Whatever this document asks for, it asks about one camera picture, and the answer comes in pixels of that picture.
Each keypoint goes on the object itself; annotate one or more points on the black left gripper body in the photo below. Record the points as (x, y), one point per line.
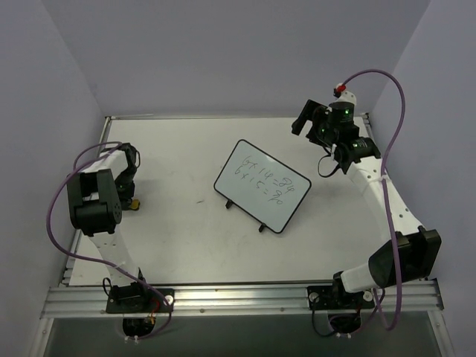
(124, 190)

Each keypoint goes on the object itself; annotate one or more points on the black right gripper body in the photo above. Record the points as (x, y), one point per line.
(310, 121)

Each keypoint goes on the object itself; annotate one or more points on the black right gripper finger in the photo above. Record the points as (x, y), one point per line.
(319, 120)
(306, 114)

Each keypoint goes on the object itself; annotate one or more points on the yellow whiteboard eraser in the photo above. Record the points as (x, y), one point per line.
(134, 205)

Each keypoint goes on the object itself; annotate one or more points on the small black-framed whiteboard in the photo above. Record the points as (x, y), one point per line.
(260, 185)

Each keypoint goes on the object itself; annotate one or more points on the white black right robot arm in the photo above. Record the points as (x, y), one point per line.
(409, 250)

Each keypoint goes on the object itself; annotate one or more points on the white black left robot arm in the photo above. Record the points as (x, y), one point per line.
(98, 195)

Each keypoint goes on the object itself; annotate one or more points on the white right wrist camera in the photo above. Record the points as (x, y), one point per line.
(342, 94)

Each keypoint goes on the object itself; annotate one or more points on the aluminium table edge rail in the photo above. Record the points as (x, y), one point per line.
(377, 184)

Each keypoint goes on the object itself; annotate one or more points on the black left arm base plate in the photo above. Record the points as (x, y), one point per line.
(137, 299)

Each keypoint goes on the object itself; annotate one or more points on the front aluminium extrusion rail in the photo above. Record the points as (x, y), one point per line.
(226, 300)

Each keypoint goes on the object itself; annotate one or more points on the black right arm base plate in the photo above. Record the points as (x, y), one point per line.
(326, 297)

